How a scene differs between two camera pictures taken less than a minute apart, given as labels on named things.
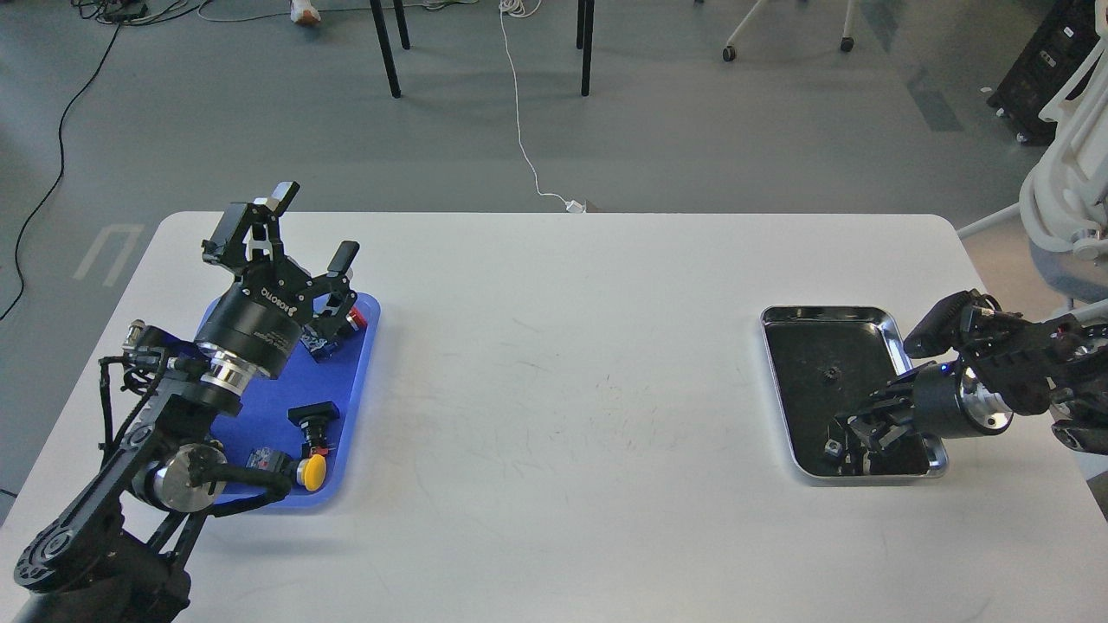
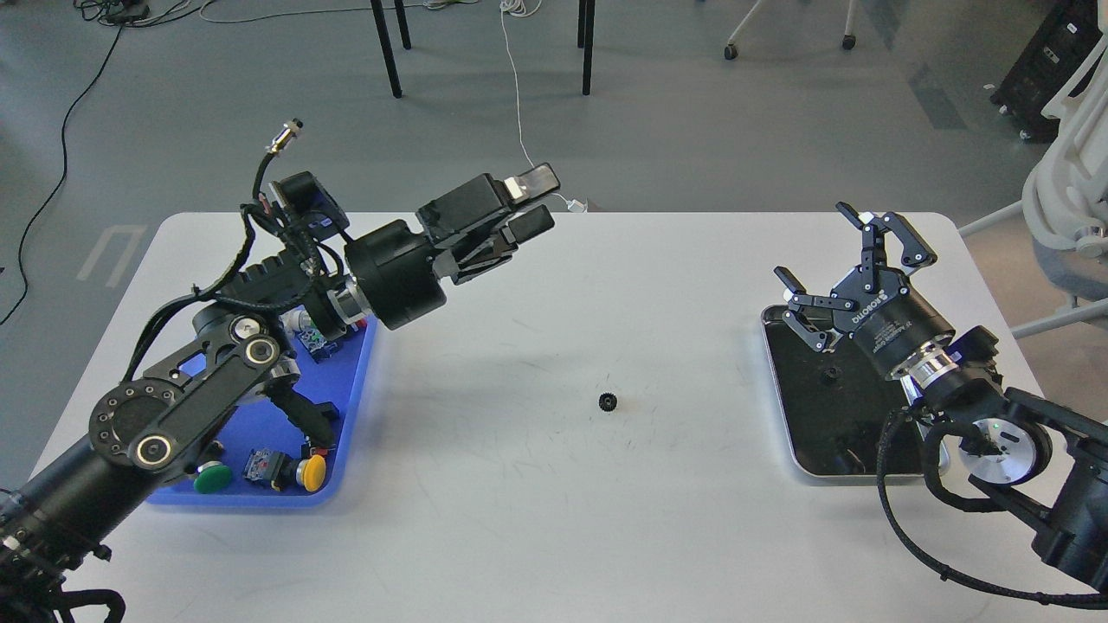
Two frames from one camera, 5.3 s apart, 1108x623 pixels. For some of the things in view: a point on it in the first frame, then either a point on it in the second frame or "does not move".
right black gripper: x=938 y=401 -> x=891 y=321
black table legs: x=585 y=18 does not move
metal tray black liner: x=825 y=362 does not move
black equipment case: x=1063 y=38 does not move
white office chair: x=1064 y=194 does not move
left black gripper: x=257 y=324 -> x=392 y=268
